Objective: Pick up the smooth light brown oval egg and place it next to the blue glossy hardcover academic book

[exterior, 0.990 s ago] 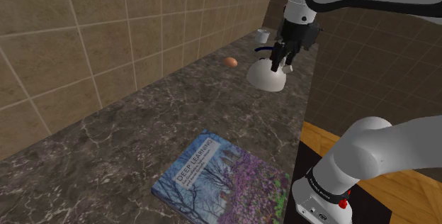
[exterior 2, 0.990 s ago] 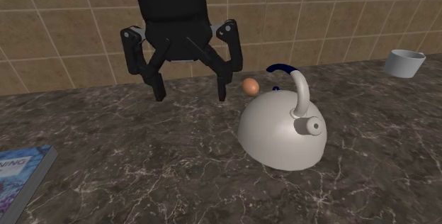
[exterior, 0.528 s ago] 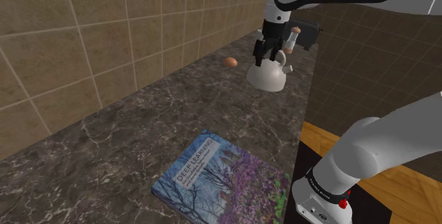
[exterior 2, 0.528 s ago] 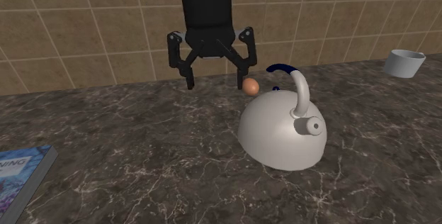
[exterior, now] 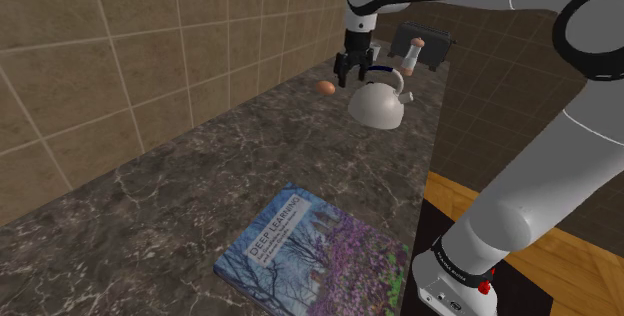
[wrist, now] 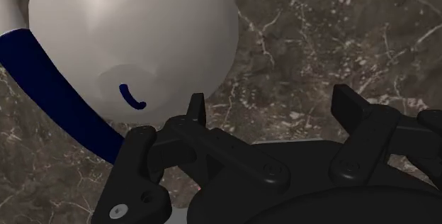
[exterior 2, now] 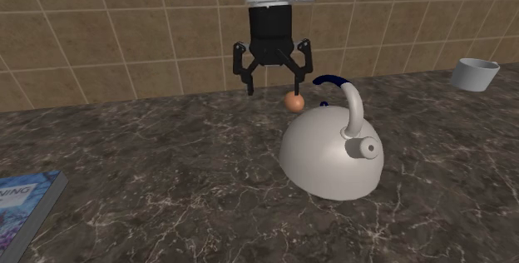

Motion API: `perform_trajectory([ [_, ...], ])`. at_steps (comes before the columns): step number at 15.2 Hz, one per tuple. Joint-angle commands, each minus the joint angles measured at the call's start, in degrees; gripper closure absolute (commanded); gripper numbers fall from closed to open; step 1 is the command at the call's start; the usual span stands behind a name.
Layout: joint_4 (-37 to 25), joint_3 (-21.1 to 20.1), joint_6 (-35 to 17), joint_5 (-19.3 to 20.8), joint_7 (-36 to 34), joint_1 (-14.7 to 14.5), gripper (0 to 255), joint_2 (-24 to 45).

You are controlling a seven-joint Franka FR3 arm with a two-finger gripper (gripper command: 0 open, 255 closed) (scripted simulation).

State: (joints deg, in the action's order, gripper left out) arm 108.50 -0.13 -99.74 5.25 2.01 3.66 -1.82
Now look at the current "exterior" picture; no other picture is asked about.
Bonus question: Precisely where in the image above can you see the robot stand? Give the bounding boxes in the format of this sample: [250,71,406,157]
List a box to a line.
[399,198,555,316]

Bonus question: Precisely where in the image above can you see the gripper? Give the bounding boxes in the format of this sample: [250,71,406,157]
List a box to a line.
[333,28,374,88]

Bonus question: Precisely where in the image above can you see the white kettle with blue handle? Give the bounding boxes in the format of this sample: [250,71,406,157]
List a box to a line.
[347,65,415,131]

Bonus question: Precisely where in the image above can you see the book with purple tree cover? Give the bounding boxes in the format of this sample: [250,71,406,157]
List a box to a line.
[212,181,411,316]

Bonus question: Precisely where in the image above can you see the black toaster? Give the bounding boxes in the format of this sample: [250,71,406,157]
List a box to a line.
[387,20,458,73]

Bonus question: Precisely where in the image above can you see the brown egg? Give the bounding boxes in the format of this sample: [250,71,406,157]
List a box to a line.
[313,80,337,97]

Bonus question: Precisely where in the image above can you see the white pepper mill wooden top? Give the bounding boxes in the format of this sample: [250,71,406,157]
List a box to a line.
[400,36,426,78]

